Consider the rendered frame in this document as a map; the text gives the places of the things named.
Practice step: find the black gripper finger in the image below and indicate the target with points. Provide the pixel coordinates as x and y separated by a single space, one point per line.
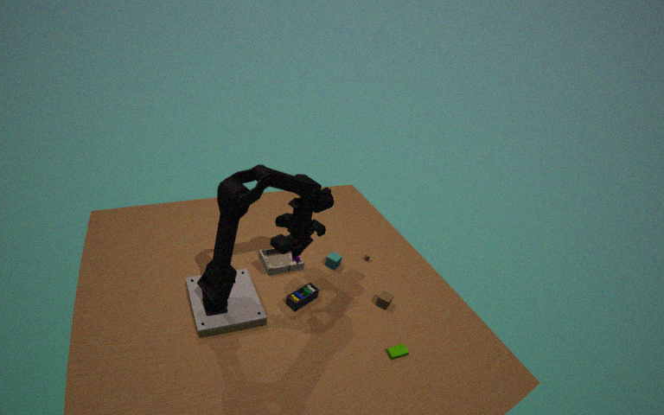
304 244
295 250

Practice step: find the small green block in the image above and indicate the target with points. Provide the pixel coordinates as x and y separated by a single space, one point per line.
397 351

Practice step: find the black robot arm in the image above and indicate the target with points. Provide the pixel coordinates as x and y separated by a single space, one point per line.
234 199

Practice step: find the teal cube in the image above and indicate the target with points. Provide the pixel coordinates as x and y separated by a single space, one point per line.
333 260

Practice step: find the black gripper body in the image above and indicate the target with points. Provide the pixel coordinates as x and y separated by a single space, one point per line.
298 230

